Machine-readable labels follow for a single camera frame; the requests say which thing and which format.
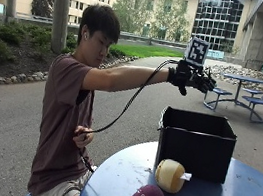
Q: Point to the the person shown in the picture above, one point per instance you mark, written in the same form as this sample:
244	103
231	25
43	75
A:
62	117

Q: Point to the white cube of black markers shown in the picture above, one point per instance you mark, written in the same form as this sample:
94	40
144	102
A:
196	51

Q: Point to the blue picnic table with seats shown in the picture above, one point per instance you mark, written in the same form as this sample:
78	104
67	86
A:
242	78

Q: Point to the green lawn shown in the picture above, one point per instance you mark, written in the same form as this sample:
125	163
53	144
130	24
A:
146	50

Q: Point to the black open box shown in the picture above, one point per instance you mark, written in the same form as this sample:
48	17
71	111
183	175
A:
197	149

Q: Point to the dark glass building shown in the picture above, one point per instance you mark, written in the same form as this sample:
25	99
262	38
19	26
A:
217	21

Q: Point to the green trees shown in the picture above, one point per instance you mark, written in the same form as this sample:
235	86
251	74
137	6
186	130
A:
152	13

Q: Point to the yellow round plush toy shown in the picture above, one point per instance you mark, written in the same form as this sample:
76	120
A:
169	175

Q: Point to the row of grey border stones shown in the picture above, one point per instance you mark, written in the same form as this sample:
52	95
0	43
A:
13	78

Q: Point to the white earbud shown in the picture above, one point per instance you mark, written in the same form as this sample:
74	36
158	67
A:
85	35

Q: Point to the thick grey metal pole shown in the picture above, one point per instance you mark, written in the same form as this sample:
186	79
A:
61	8

